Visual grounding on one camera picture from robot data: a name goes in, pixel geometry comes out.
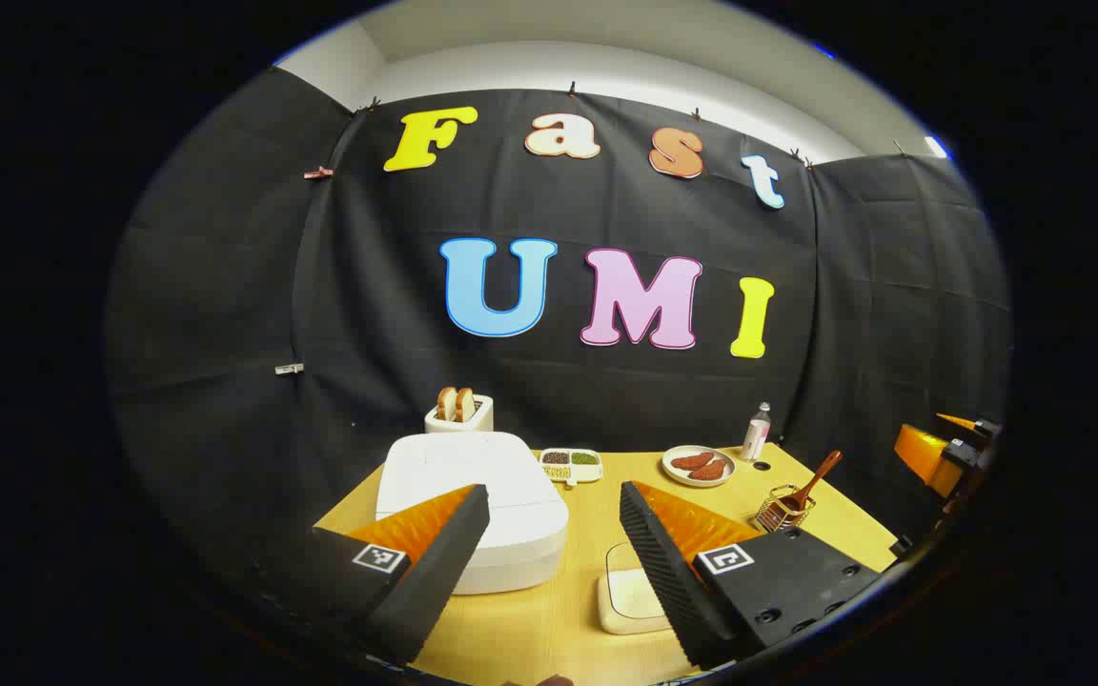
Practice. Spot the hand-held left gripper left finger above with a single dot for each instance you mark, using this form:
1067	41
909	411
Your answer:
435	562

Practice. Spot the brown wooden spoon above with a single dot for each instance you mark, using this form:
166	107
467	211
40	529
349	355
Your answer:
811	484

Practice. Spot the white round plate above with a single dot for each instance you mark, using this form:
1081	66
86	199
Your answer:
678	474

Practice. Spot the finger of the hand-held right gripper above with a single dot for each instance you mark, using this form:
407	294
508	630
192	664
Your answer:
925	457
973	426

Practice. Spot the white rice heap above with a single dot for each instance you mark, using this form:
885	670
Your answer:
633	598

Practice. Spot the clear bottle with pink label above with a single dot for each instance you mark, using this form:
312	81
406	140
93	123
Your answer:
755	438

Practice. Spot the clear rice container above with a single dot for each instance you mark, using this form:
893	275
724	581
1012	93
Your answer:
625	619

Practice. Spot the white rice cooker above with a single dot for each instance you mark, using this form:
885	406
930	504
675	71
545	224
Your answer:
473	476

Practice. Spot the white divided bean dish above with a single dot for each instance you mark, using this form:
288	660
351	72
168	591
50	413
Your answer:
570	463

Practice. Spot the red meat patty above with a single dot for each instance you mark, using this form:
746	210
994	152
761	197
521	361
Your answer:
692	461
709	471

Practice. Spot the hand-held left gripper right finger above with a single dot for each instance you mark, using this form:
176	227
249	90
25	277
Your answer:
668	572

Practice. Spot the white toaster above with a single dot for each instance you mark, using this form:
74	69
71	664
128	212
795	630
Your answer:
473	423

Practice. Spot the wooden clothes peg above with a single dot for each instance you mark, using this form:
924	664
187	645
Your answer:
318	172

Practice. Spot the toasted bread slice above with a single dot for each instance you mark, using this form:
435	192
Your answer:
447	404
465	404

